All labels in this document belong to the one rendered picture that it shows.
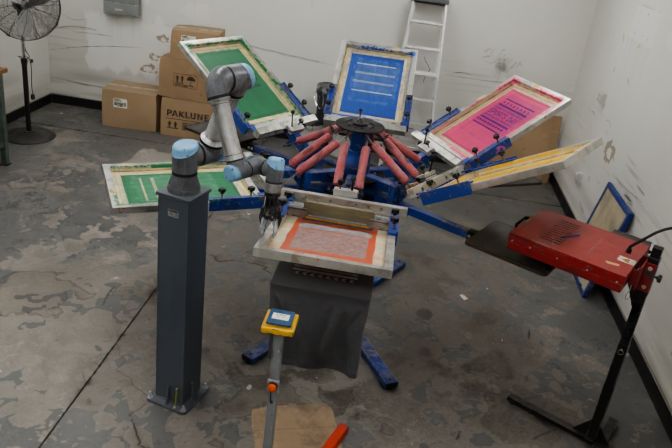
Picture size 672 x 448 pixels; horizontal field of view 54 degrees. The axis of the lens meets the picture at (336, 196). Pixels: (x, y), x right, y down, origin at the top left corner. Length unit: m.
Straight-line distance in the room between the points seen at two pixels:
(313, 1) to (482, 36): 1.80
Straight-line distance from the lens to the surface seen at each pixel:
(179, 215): 3.11
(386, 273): 2.72
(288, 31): 7.32
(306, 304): 2.94
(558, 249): 3.37
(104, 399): 3.80
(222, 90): 2.81
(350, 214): 3.27
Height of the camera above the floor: 2.48
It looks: 23 degrees down
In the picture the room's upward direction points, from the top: 7 degrees clockwise
